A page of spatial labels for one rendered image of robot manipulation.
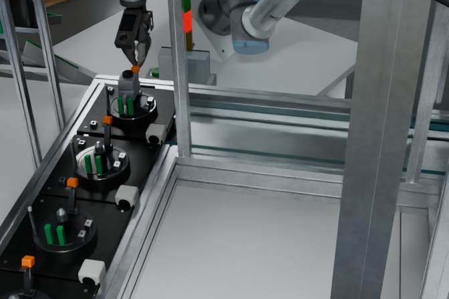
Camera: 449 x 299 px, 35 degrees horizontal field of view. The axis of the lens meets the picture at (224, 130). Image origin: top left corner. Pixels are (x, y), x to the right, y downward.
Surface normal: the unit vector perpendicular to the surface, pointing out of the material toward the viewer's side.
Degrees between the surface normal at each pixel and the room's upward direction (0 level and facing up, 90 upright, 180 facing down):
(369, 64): 90
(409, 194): 90
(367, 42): 90
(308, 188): 90
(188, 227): 0
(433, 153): 0
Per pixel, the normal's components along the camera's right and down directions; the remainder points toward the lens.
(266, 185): -0.20, 0.58
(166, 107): -0.01, -0.81
